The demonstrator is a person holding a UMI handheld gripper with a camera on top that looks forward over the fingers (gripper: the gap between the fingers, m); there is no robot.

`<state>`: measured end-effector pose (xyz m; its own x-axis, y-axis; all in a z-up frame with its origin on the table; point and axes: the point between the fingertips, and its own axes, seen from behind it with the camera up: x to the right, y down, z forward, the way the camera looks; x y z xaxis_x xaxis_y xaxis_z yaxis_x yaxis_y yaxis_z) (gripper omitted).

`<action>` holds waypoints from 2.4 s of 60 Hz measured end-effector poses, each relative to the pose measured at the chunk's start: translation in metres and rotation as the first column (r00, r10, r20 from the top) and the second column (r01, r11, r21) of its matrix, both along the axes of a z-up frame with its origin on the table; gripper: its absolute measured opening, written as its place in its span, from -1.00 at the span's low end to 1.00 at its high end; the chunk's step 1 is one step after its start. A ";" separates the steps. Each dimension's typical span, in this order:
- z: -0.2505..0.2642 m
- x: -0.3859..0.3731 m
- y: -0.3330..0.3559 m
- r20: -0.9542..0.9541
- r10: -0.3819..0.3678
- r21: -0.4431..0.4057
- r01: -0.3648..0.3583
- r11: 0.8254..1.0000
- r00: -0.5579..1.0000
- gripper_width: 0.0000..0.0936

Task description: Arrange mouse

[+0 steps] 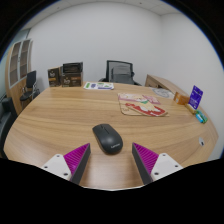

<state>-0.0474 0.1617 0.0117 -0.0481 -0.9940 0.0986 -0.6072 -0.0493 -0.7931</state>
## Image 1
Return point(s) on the grey backpack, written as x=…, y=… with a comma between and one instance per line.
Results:
x=122, y=75

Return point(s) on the wooden shelf unit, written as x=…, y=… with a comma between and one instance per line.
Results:
x=15, y=83

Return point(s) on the black box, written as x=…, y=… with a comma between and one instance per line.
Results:
x=72, y=68

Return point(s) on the black mesh office chair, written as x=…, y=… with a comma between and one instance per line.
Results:
x=108, y=70

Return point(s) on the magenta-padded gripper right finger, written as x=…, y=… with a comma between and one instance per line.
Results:
x=163, y=165

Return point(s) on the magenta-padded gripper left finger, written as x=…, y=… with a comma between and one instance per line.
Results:
x=60, y=165

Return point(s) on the blue small packet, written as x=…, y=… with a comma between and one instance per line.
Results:
x=199, y=117

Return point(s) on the small black chair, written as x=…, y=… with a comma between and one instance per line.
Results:
x=30, y=80

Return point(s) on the black armchair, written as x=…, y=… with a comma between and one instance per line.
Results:
x=6, y=123

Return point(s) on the white printed paper sheet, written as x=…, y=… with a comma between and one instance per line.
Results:
x=98, y=86

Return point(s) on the orange box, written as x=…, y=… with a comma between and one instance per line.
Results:
x=181, y=98

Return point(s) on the purple card package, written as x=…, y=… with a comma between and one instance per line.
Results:
x=196, y=96

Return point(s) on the black computer mouse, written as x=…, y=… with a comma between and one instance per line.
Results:
x=107, y=138

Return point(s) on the large brown cardboard box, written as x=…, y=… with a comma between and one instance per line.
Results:
x=71, y=80

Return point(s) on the wooden side desk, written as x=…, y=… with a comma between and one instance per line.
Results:
x=161, y=82

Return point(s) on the cartoon print mouse pad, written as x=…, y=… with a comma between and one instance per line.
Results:
x=141, y=105

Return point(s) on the small yellow box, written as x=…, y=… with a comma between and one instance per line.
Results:
x=190, y=109

